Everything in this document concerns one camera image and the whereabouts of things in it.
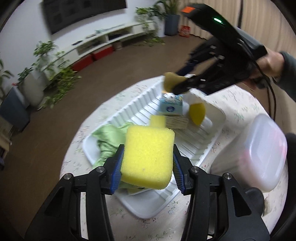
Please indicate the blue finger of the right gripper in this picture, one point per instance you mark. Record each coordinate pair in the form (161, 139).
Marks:
(194, 81)
(187, 68)

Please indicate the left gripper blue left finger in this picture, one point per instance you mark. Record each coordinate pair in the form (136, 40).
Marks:
(113, 171)

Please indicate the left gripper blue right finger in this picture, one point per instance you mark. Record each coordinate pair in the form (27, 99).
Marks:
(181, 170)

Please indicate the yellow egg-shaped sponge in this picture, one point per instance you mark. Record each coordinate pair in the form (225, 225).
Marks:
(197, 113)

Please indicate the blue cartoon tissue pack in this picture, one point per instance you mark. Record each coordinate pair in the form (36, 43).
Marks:
(170, 104)

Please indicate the yellow rectangular sponge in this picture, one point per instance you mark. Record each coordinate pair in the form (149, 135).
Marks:
(148, 157)

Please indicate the green microfiber cloth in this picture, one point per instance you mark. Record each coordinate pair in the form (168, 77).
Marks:
(109, 137)

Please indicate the beige woven rope coaster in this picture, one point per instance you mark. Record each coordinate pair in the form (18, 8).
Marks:
(177, 122)

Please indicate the yellow thick sponge block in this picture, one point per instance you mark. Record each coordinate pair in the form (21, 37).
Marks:
(158, 121)

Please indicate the tan peanut-shaped sponge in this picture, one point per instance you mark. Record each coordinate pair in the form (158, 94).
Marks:
(171, 80)

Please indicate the person's right forearm grey sleeve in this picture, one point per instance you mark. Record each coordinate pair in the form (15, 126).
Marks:
(287, 80)

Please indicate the person's right hand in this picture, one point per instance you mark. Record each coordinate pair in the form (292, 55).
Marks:
(271, 65)

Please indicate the red gift bag on floor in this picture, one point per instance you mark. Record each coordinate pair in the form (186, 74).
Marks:
(184, 31)

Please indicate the floral white tablecloth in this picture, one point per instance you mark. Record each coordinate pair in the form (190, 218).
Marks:
(160, 214)

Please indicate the large-leaf plant in dark pot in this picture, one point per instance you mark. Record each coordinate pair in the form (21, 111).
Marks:
(172, 17)

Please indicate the beige pleated curtain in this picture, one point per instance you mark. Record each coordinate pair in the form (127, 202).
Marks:
(270, 22)

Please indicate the white plastic ribbed tray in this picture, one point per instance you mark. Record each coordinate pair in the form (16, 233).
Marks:
(194, 142)

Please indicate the small trailing plant right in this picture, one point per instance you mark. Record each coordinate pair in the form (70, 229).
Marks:
(146, 16)

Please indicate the small white pot under console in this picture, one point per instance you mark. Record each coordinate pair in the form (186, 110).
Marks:
(117, 45)

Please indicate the translucent plastic storage container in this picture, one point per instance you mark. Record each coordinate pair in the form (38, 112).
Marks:
(256, 157)

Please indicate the red storage box right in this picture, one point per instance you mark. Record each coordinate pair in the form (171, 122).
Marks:
(102, 52)

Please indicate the red storage box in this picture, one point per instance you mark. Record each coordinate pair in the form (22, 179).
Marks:
(82, 63)
(102, 52)

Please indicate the red storage box left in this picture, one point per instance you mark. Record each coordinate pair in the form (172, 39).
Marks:
(82, 63)

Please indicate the tall plant in dark pot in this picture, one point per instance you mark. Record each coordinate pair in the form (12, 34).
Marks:
(12, 109)

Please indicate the trailing pothos on stand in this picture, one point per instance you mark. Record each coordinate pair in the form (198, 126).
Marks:
(57, 68)

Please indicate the plant in ribbed grey pot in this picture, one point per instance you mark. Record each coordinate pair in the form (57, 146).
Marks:
(30, 88)

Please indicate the white low TV console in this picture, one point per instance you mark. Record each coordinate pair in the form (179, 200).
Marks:
(105, 37)

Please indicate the wall-mounted black television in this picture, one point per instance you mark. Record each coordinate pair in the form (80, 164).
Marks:
(62, 13)

